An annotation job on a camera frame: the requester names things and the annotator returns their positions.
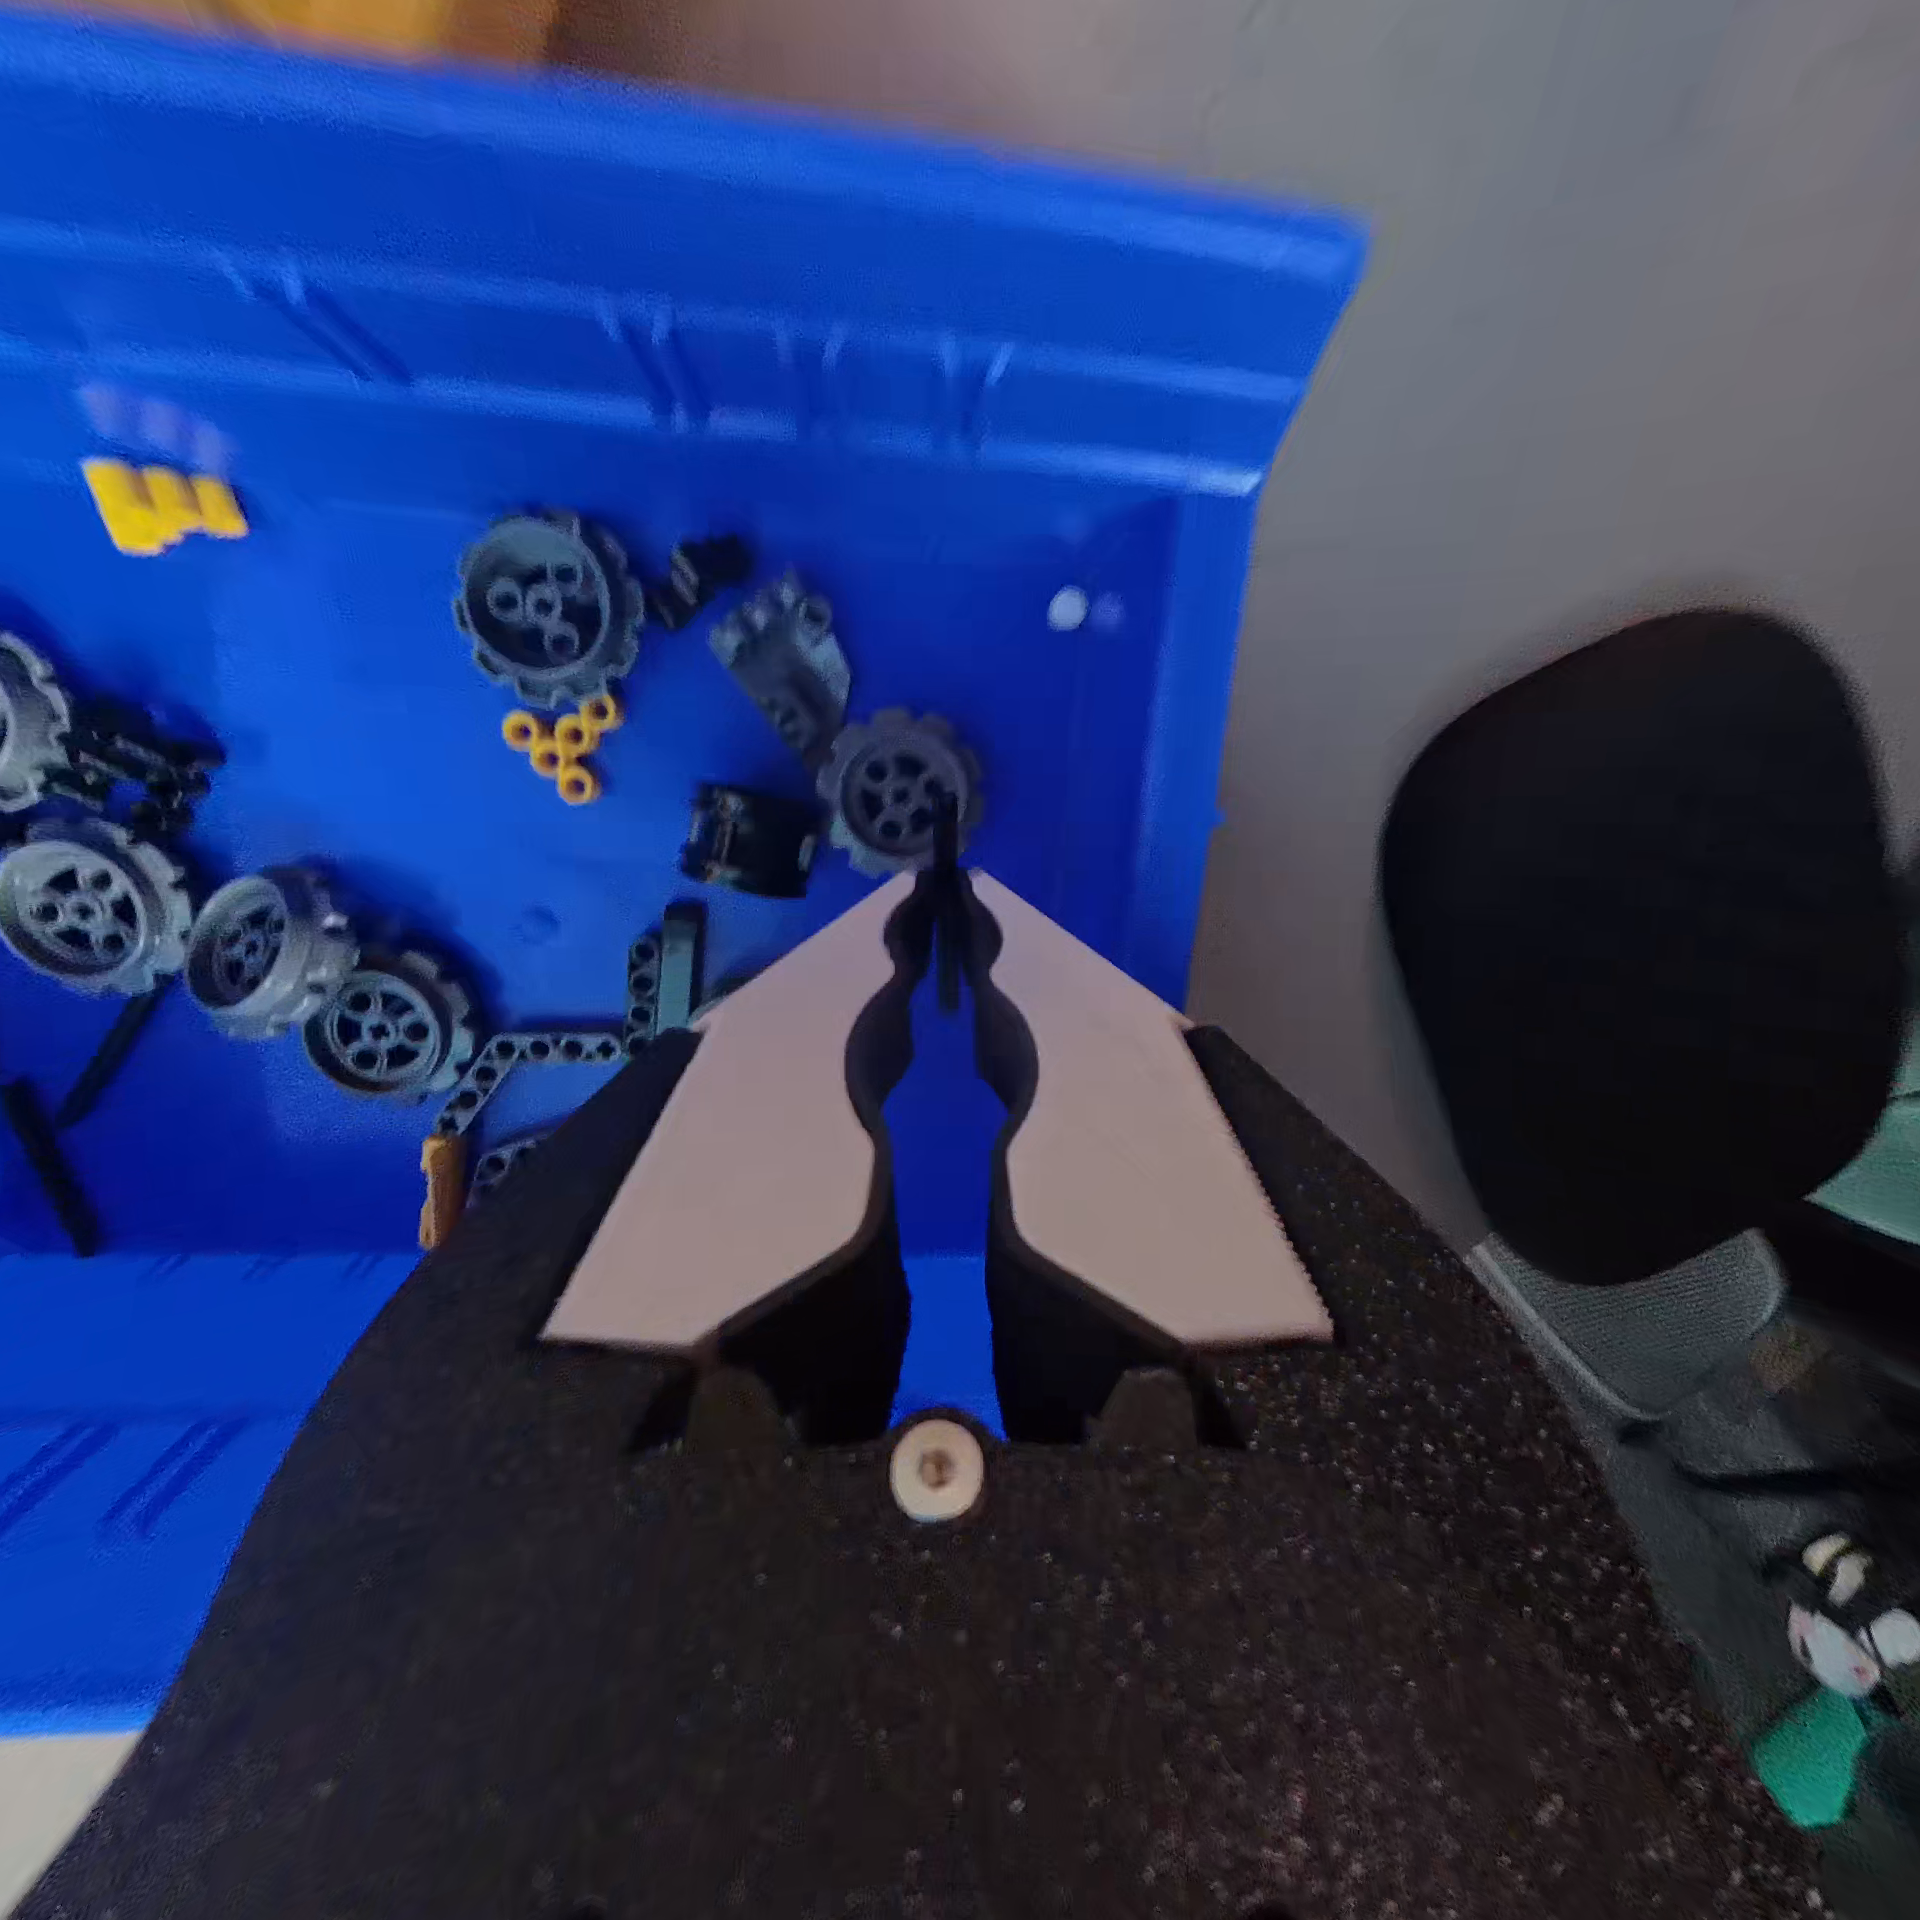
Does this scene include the yellow lego connector piece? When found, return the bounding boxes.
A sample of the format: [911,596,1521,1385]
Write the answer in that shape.
[80,457,249,560]

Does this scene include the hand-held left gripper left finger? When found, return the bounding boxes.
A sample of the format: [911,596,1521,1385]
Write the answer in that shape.
[538,868,940,1372]

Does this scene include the dark grey lego piece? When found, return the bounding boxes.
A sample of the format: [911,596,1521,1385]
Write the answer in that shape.
[708,578,855,759]

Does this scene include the dark rounded object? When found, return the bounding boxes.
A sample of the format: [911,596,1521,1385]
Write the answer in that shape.
[1376,608,1914,1286]

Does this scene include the cluster of yellow lego bushes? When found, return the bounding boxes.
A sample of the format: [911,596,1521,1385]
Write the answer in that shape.
[502,691,623,806]

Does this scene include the blue plastic bin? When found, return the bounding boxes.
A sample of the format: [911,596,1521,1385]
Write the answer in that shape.
[0,17,1370,1741]

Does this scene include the grey mesh chair part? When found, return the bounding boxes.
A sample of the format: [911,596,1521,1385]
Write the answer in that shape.
[1462,1223,1791,1428]

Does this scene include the black angled lego liftarm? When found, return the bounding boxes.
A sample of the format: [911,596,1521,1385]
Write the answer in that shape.
[430,901,708,1149]

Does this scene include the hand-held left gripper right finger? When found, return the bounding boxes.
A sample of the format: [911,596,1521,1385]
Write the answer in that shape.
[960,868,1334,1368]

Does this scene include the black lego piece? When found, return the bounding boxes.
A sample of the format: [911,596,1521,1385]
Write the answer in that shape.
[683,785,824,898]
[645,535,753,635]

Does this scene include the small black white green object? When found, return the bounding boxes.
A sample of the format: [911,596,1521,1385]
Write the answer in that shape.
[1747,1532,1920,1833]

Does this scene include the group of grey lego wheels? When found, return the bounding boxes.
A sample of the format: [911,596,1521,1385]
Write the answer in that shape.
[0,513,985,1107]

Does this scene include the black lego track links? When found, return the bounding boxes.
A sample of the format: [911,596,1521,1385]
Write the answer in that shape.
[68,696,229,833]

